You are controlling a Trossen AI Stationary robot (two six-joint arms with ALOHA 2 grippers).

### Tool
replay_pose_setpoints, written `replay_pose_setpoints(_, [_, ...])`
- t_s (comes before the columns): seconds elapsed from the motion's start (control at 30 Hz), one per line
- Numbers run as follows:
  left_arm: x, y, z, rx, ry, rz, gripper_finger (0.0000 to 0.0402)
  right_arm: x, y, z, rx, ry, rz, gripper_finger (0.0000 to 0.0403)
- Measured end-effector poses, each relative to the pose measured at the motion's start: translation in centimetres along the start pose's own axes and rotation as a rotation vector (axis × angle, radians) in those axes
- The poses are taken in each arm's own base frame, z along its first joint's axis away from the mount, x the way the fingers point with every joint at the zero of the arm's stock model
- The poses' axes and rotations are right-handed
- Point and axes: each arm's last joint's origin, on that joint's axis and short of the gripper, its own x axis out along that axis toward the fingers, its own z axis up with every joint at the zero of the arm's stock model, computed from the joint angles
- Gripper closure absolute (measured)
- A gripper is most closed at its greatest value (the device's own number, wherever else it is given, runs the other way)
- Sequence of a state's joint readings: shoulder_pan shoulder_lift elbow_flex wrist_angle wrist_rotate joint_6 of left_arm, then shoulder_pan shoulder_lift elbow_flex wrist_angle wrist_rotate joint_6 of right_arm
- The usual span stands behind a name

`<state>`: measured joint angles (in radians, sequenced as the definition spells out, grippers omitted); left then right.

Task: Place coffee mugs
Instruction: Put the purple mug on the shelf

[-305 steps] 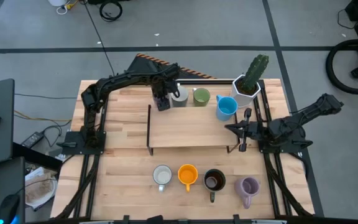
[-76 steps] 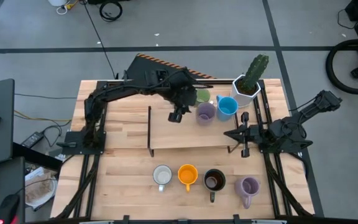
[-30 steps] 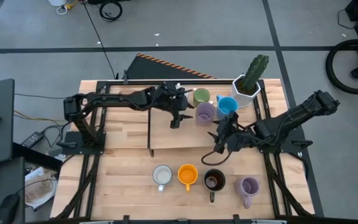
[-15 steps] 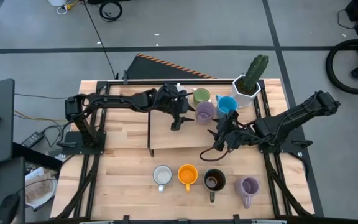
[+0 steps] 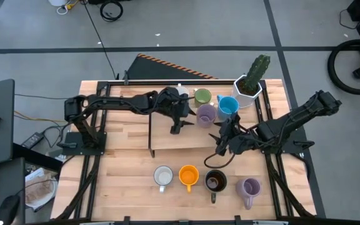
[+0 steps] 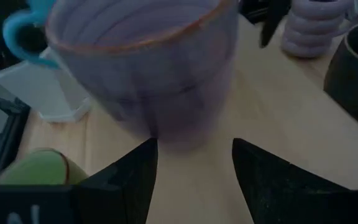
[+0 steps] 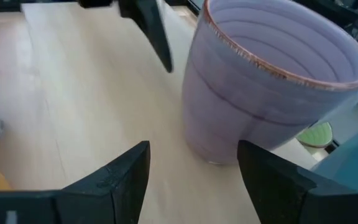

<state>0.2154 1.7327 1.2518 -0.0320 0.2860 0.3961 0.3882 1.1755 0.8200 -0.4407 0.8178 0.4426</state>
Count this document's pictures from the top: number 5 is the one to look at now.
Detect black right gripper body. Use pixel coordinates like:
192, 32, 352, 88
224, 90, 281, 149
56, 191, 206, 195
214, 113, 256, 157

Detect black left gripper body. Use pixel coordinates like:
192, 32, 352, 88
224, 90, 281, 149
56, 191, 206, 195
159, 86, 191, 136

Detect purple ribbed mug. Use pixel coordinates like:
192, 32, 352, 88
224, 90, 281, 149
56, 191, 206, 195
196, 104, 218, 129
235, 177, 262, 211

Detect grey mug white interior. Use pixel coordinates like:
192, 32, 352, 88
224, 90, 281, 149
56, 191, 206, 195
175, 86, 191, 98

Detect green mug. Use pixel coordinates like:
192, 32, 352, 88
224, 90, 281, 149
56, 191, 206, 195
194, 88, 213, 109

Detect dark teal glazed mug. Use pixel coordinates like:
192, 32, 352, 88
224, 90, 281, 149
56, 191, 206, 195
204, 169, 228, 204

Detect yellow-orange faceted mug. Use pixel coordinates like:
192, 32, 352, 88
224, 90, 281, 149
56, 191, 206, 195
178, 164, 200, 194

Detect white blue patterned mug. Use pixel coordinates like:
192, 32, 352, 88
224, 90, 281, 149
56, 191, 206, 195
153, 165, 174, 193

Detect wooden shelf riser black legs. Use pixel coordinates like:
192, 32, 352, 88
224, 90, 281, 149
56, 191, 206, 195
147, 104, 243, 157

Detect white hexagonal planter pot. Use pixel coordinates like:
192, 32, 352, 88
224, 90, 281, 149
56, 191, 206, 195
231, 74, 264, 109

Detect black ramp orange stripes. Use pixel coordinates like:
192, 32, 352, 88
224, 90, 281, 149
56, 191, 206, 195
126, 53, 218, 81

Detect green cactus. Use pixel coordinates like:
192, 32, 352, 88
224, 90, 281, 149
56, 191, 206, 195
241, 54, 271, 94

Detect black power adapter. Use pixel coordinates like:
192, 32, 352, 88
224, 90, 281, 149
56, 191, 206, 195
21, 132, 45, 149

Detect white plate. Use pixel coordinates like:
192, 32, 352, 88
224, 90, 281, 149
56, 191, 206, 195
24, 176, 58, 209

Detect white bucket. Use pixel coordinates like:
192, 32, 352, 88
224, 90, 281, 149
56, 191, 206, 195
47, 0, 70, 8

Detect brown crumpled paper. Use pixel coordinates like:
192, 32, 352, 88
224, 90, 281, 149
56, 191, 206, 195
25, 179, 54, 204

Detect black computer mouse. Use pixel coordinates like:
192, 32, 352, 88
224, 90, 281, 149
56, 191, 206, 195
0, 194, 21, 225

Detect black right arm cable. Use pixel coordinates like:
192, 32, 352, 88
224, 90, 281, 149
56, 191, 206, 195
203, 152, 236, 169

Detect black metal table frame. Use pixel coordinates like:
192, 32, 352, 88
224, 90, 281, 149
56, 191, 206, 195
51, 79, 318, 225

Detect long black floor cable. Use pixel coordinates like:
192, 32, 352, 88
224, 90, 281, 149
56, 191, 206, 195
79, 0, 119, 79

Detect coiled black cable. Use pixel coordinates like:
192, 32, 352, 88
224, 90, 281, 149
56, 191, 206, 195
99, 1, 124, 23

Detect black vacuum hose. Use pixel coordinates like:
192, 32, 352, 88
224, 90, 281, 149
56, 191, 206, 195
327, 39, 360, 96

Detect thin black floor cable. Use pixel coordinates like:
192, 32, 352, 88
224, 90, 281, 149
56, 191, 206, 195
14, 93, 71, 100

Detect yellow floor cable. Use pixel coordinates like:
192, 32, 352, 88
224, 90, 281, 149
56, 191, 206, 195
13, 109, 68, 123

